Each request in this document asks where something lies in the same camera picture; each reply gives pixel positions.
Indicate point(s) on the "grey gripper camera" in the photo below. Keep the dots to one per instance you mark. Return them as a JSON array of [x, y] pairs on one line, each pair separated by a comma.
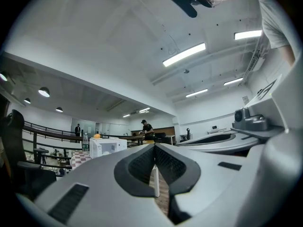
[[251, 122]]

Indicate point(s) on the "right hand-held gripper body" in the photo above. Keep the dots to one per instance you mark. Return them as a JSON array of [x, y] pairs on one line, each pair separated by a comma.
[[284, 155]]

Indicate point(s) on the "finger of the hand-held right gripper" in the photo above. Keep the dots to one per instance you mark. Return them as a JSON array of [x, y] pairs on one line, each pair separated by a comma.
[[213, 148], [213, 138]]

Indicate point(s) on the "clear plastic water bottle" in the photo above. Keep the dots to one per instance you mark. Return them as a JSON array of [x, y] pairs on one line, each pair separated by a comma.
[[85, 142]]

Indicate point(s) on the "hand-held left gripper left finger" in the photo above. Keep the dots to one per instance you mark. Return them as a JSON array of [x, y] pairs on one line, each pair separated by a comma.
[[101, 185]]

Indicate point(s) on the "brown wooden desk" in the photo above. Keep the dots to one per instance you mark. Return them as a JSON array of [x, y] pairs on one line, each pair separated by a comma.
[[165, 130]]

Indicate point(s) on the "small black office chair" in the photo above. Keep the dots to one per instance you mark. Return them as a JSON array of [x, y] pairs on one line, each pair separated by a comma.
[[187, 135]]

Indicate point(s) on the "orange fruit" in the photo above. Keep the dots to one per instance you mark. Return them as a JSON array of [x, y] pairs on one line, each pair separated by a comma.
[[97, 136]]

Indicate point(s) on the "ceiling air conditioner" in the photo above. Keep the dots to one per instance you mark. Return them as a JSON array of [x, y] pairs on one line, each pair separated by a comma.
[[254, 65]]

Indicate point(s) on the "long ceiling light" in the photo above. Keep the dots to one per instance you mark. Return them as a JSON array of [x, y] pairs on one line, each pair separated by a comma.
[[184, 54], [196, 93], [248, 34], [233, 81]]

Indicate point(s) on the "small white microwave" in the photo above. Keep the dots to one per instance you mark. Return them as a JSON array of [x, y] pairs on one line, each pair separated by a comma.
[[214, 127]]

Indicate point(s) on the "checkered tablecloth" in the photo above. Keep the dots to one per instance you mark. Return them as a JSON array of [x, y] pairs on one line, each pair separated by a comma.
[[80, 159]]

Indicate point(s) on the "dark curved railing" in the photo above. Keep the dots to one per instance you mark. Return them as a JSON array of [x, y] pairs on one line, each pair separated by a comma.
[[52, 132]]

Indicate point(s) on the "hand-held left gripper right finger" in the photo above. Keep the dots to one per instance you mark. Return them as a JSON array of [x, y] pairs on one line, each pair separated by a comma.
[[213, 188]]

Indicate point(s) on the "round pendant lamp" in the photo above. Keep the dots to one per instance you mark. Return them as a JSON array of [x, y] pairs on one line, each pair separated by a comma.
[[27, 100], [3, 76], [44, 92], [59, 109]]

